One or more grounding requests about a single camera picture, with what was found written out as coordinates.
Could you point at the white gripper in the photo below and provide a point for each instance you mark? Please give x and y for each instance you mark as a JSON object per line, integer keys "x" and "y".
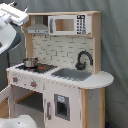
{"x": 10, "y": 13}

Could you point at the white toy microwave door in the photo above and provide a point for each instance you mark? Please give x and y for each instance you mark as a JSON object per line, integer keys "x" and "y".
{"x": 68, "y": 24}

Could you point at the red stove knob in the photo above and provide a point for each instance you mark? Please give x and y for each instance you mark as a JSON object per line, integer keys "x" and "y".
{"x": 15, "y": 79}
{"x": 33, "y": 84}

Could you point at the white oven door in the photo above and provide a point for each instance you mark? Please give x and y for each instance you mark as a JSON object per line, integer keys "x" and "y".
{"x": 6, "y": 94}

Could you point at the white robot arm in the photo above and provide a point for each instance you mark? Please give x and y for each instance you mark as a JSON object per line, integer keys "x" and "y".
{"x": 9, "y": 38}

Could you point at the wooden toy kitchen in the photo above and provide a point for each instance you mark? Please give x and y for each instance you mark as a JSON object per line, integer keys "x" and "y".
{"x": 62, "y": 52}

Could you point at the grey range hood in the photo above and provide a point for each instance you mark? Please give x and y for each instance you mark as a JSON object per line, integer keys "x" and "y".
{"x": 38, "y": 26}

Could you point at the small steel toy pot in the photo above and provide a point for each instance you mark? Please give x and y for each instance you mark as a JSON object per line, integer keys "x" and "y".
{"x": 31, "y": 62}

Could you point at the black toy stovetop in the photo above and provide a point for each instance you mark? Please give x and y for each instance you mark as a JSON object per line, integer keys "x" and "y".
{"x": 36, "y": 67}

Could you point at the black toy faucet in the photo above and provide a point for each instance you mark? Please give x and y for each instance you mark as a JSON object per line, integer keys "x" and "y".
{"x": 83, "y": 56}

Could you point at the grey toy sink basin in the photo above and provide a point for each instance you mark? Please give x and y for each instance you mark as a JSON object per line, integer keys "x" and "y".
{"x": 72, "y": 74}

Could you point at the white dishwasher door with handle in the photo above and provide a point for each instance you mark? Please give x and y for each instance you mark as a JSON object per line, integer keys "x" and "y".
{"x": 62, "y": 106}

